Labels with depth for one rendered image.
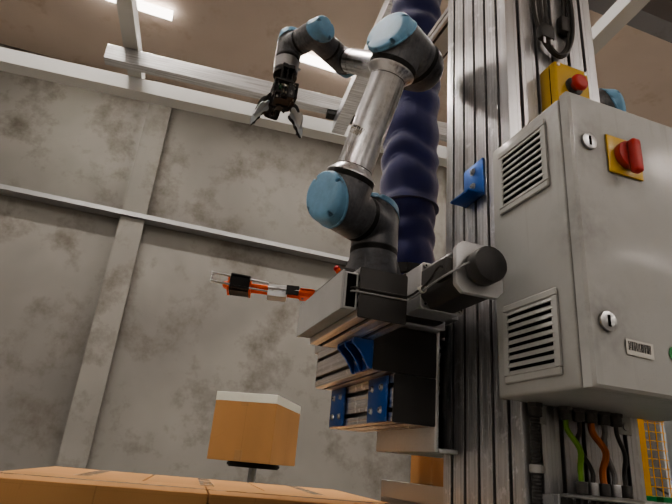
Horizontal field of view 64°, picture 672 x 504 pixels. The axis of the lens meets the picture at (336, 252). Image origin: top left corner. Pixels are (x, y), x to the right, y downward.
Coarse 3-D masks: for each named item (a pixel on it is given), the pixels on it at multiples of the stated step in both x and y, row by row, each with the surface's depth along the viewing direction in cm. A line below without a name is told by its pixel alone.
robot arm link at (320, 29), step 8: (320, 16) 155; (304, 24) 157; (312, 24) 155; (320, 24) 154; (328, 24) 156; (296, 32) 159; (304, 32) 156; (312, 32) 155; (320, 32) 154; (328, 32) 156; (296, 40) 159; (304, 40) 157; (312, 40) 157; (320, 40) 156; (328, 40) 157; (336, 40) 161; (296, 48) 160; (304, 48) 160; (312, 48) 160; (320, 48) 159; (328, 48) 160; (336, 48) 161; (320, 56) 163; (328, 56) 162
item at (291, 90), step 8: (288, 64) 157; (280, 72) 160; (288, 72) 156; (296, 72) 161; (280, 80) 155; (288, 80) 155; (272, 88) 157; (280, 88) 155; (288, 88) 155; (296, 88) 157; (272, 96) 158; (280, 96) 154; (288, 96) 154; (296, 96) 154; (272, 104) 158; (280, 104) 158; (288, 104) 158
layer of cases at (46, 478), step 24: (0, 480) 133; (24, 480) 135; (48, 480) 138; (72, 480) 146; (96, 480) 156; (120, 480) 166; (144, 480) 185; (168, 480) 192; (192, 480) 208; (216, 480) 228
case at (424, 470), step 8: (416, 456) 195; (424, 456) 188; (416, 464) 194; (424, 464) 187; (432, 464) 181; (440, 464) 175; (416, 472) 193; (424, 472) 186; (432, 472) 180; (440, 472) 174; (416, 480) 192; (424, 480) 185; (432, 480) 179; (440, 480) 173
